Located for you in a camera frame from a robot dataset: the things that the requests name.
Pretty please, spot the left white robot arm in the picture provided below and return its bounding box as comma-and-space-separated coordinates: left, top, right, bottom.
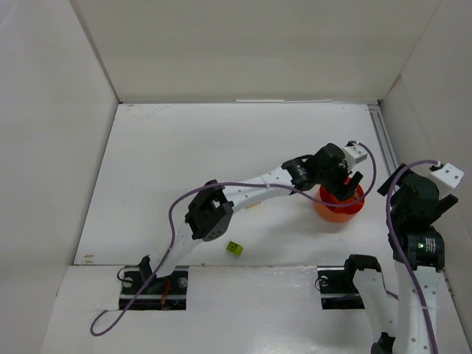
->
138, 142, 367, 284

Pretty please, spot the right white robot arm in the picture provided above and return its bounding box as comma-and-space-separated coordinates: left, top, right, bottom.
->
343, 170, 458, 353

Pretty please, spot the orange round divided container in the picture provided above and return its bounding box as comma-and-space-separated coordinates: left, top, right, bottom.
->
314, 185, 364, 223

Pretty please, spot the lime green lego near front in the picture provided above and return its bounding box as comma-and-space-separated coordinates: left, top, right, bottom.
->
226, 241, 243, 257

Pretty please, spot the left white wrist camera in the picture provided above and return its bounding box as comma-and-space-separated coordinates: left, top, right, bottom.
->
341, 141, 368, 170

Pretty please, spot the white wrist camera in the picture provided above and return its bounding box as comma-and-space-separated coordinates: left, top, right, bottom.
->
430, 163, 464, 189
341, 141, 368, 170

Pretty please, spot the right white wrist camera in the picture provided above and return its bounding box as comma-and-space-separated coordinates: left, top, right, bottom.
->
430, 163, 464, 189

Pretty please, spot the aluminium rail on right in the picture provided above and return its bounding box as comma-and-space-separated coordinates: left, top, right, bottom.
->
367, 104, 399, 174

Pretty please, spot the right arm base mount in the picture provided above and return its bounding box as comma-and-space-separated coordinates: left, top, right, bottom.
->
315, 265, 364, 310

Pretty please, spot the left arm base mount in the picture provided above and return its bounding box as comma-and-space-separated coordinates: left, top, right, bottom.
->
117, 265, 189, 311

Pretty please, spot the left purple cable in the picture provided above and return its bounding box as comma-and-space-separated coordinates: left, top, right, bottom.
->
91, 142, 377, 337

